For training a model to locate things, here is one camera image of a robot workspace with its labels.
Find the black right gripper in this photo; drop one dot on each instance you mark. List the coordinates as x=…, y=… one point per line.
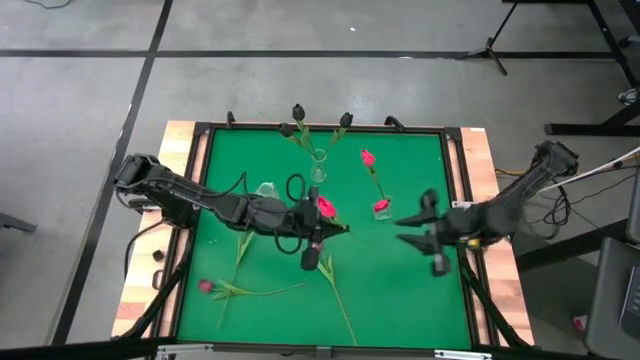
x=455, y=227

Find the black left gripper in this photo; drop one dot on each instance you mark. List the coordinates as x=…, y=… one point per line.
x=310, y=260

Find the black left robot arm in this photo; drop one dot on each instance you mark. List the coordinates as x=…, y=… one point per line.
x=215, y=205

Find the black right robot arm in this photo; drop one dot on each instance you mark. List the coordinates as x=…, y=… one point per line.
x=520, y=195

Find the ribbed narrow-neck glass vase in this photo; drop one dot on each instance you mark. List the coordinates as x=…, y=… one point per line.
x=385, y=215

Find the slim flared glass vase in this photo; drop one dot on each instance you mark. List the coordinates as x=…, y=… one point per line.
x=319, y=175

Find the round cut-glass vase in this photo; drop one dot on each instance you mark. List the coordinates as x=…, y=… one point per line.
x=267, y=189

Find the dark red artificial tulip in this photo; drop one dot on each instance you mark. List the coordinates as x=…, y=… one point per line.
x=327, y=270
x=244, y=247
x=205, y=286

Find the green table mat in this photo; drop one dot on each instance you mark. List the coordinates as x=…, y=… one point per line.
x=410, y=310

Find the black floor bar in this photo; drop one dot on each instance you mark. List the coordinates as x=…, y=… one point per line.
x=565, y=247

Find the small dark block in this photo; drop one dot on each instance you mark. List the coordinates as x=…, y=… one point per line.
x=158, y=255

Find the small dark hook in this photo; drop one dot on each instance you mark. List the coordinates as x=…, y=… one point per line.
x=157, y=280

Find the small red white object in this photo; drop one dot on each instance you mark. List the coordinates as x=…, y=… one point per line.
x=580, y=323

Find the white rod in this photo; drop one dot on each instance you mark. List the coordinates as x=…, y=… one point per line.
x=595, y=171

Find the black tripod stand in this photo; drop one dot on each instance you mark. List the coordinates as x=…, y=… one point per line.
x=487, y=50

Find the grey office chair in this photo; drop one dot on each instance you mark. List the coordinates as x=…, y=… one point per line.
x=605, y=300

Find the grey furniture foot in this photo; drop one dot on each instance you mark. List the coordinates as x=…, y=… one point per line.
x=17, y=223

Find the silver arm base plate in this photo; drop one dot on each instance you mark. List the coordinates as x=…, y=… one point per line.
x=460, y=204

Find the silver frame bracket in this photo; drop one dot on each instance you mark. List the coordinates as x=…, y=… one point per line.
x=185, y=348
x=462, y=355

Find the black desk frame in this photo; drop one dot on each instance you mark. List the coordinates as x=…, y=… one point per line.
x=590, y=129

